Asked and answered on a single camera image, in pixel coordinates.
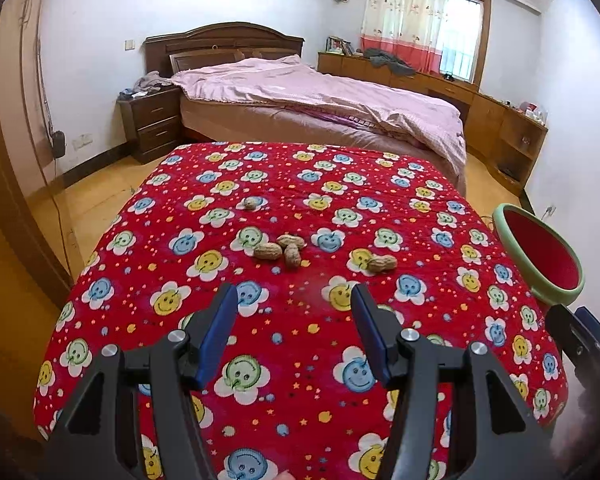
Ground red trash bin green rim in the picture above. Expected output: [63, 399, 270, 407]
[492, 204, 585, 311]

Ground long wooden cabinet desk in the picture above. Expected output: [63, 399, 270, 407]
[317, 52, 547, 196]

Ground single peanut right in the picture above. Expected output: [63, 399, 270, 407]
[367, 255, 398, 274]

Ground peanut cluster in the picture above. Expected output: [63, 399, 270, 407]
[253, 234, 306, 268]

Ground small peanut far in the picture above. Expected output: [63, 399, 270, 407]
[244, 197, 259, 210]

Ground red smiley flower blanket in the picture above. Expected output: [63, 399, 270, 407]
[33, 142, 568, 479]

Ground dark wooden nightstand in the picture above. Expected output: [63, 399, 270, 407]
[118, 87, 182, 164]

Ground grey clothes on desk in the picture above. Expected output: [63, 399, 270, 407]
[363, 48, 416, 77]

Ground pink quilted bed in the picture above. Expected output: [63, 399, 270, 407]
[171, 55, 467, 193]

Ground floral curtain red hem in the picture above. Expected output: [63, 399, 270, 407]
[360, 0, 448, 74]

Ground dark wooden headboard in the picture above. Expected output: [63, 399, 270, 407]
[143, 22, 304, 77]

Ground black charger on wall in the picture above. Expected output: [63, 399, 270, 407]
[50, 130, 67, 159]

